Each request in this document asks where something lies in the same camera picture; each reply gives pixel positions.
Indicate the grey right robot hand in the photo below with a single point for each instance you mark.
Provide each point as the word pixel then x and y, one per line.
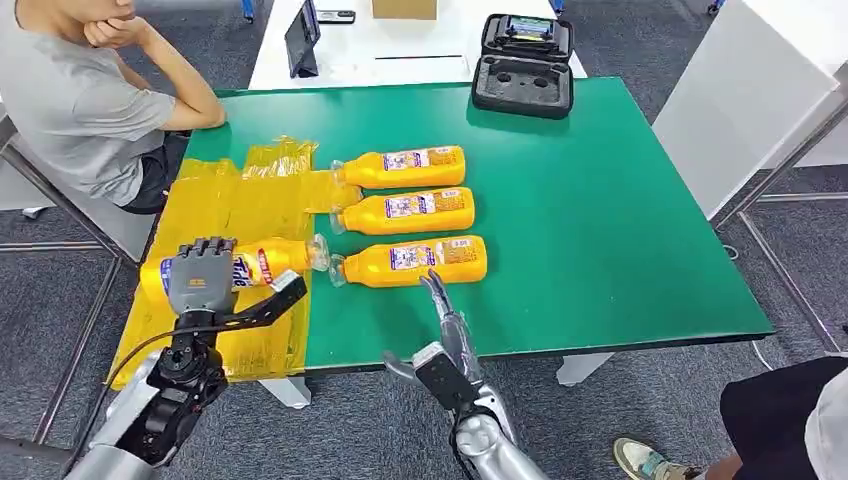
pixel 457 331

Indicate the person's hand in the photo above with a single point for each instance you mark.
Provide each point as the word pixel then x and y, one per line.
pixel 119 32

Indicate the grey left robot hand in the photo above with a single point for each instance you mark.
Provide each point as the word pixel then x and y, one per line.
pixel 202 285

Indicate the orange plastic bottle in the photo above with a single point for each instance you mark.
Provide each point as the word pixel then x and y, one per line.
pixel 285 255
pixel 364 215
pixel 364 171
pixel 371 265

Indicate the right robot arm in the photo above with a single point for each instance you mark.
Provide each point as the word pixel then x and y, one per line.
pixel 490 450

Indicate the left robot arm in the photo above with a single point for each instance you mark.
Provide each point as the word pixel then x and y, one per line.
pixel 179 384

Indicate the yellow plastic sheet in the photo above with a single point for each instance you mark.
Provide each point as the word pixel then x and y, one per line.
pixel 218 205

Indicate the person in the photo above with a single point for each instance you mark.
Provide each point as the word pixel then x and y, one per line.
pixel 73 112
pixel 768 411

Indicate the white table leg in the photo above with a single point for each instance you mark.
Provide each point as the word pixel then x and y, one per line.
pixel 288 394
pixel 583 368

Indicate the green table mat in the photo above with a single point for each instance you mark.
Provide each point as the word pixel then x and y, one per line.
pixel 563 232

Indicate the black tablet with stand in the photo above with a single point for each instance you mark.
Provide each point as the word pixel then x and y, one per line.
pixel 301 40

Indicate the black foam-lined case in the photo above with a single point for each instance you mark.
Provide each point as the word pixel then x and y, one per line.
pixel 523 93

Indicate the white table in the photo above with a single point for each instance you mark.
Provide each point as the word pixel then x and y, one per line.
pixel 397 40

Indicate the cardboard box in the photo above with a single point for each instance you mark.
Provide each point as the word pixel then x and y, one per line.
pixel 404 9

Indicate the handheld controller with screen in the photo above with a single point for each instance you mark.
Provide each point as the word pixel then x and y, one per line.
pixel 530 28

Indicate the white panel board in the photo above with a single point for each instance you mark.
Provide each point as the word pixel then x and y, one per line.
pixel 729 99

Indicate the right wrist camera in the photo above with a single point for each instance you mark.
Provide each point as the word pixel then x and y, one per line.
pixel 444 381

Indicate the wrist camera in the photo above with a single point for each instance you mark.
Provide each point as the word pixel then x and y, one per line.
pixel 444 381
pixel 285 281

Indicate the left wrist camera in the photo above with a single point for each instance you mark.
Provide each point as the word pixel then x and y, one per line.
pixel 285 281

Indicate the white seat with steel frame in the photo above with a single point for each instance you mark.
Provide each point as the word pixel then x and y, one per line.
pixel 126 232

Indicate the blue frame foot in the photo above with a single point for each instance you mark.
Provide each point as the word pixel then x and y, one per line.
pixel 556 6
pixel 715 6
pixel 248 9

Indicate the steel frame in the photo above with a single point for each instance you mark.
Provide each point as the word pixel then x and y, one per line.
pixel 788 278

